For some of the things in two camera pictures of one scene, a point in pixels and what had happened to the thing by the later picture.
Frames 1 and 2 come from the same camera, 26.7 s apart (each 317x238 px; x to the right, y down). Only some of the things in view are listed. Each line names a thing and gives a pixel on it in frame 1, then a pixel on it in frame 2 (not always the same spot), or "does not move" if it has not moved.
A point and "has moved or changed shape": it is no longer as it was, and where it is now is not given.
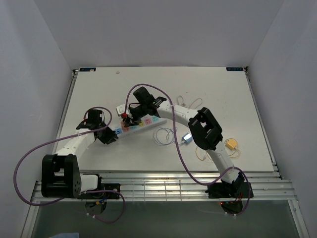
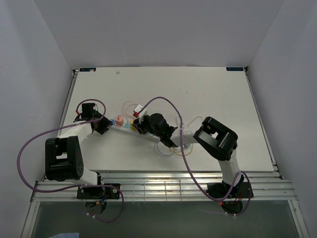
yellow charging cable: (205, 157) -> (181, 151)
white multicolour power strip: (147, 122) has moved or changed shape
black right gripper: (133, 121) -> (140, 126)
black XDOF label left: (89, 69) does not move
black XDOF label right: (234, 69) does not move
